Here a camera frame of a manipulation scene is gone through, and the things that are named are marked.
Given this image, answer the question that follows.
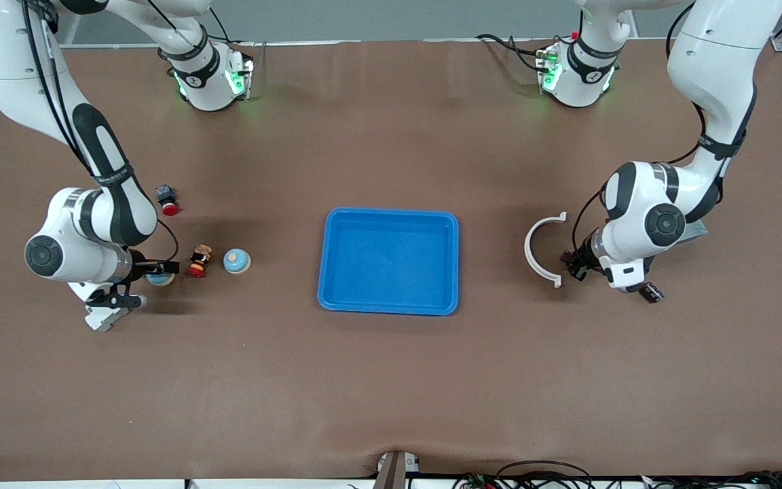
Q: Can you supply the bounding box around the blue plastic tray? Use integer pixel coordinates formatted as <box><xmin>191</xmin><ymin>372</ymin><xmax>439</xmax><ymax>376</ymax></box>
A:
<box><xmin>316</xmin><ymin>207</ymin><xmax>460</xmax><ymax>316</ymax></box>

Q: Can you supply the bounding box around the red emergency stop, orange base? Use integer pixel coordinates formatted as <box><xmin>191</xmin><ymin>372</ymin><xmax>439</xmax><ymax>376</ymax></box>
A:
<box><xmin>186</xmin><ymin>244</ymin><xmax>214</xmax><ymax>279</ymax></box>

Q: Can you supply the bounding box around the white curved plastic clamp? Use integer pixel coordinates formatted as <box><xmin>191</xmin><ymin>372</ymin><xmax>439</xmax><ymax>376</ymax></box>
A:
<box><xmin>524</xmin><ymin>211</ymin><xmax>568</xmax><ymax>289</ymax></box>

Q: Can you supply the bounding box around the red push button, black base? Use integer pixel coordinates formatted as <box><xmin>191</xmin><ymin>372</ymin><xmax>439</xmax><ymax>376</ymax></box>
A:
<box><xmin>155</xmin><ymin>185</ymin><xmax>181</xmax><ymax>217</ymax></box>

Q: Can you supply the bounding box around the grey table edge clamp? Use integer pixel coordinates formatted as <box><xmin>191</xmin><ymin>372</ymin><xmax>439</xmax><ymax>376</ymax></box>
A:
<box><xmin>374</xmin><ymin>450</ymin><xmax>421</xmax><ymax>489</ymax></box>

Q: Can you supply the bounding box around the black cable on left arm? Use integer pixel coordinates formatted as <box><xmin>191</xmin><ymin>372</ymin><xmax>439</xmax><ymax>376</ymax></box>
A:
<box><xmin>570</xmin><ymin>0</ymin><xmax>758</xmax><ymax>255</ymax></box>

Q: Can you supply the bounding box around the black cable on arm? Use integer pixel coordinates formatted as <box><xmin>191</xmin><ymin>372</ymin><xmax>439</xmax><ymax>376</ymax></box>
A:
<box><xmin>21</xmin><ymin>0</ymin><xmax>181</xmax><ymax>266</ymax></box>
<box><xmin>570</xmin><ymin>0</ymin><xmax>758</xmax><ymax>255</ymax></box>

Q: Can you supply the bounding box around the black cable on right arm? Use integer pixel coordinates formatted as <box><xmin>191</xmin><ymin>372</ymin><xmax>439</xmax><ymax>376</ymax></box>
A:
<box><xmin>21</xmin><ymin>0</ymin><xmax>181</xmax><ymax>266</ymax></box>

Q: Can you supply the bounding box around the black looped cable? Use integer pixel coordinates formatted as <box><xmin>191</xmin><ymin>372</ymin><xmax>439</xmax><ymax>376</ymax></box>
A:
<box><xmin>496</xmin><ymin>460</ymin><xmax>595</xmax><ymax>489</ymax></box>

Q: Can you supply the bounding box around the black cable at arm base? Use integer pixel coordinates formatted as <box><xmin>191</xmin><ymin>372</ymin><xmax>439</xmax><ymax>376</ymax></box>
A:
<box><xmin>476</xmin><ymin>33</ymin><xmax>548</xmax><ymax>72</ymax></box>

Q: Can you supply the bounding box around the tangled cable bundle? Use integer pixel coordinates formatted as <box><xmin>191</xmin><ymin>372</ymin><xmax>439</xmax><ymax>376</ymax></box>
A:
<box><xmin>455</xmin><ymin>470</ymin><xmax>782</xmax><ymax>489</ymax></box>

